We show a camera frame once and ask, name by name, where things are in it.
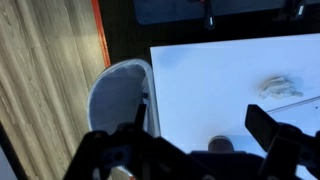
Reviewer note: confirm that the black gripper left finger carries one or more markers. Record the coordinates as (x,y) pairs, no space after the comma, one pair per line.
(140,115)

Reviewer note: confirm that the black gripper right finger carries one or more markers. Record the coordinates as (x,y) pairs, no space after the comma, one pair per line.
(261,125)

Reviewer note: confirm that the clear plastic object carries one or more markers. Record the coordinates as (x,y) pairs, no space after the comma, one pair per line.
(278,88)

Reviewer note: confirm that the white bin with plastic liner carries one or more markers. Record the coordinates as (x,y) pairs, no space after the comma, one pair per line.
(113,100)

